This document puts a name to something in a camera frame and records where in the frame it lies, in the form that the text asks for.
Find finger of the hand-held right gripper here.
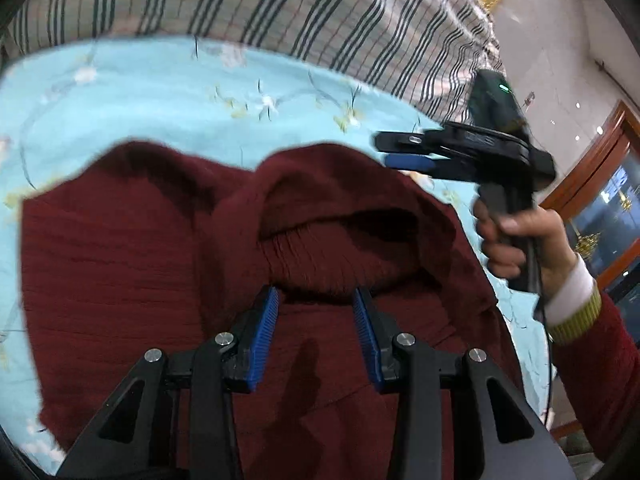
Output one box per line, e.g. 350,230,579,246
374,130,442,154
384,152,437,174

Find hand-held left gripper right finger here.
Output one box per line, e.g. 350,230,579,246
351,287,578,480

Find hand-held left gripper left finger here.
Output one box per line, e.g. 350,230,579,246
55,286,281,480

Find dark red knit sweater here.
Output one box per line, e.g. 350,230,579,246
20,141,526,480

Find person's right forearm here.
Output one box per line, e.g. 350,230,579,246
542,255,640,461

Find person's right hand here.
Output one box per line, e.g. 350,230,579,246
472,200,581,307

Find wooden glass display cabinet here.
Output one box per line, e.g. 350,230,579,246
537,100,640,306

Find light blue floral bed sheet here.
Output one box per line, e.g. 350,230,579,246
0,35,556,466

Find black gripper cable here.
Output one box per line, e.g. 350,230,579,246
529,240,559,426

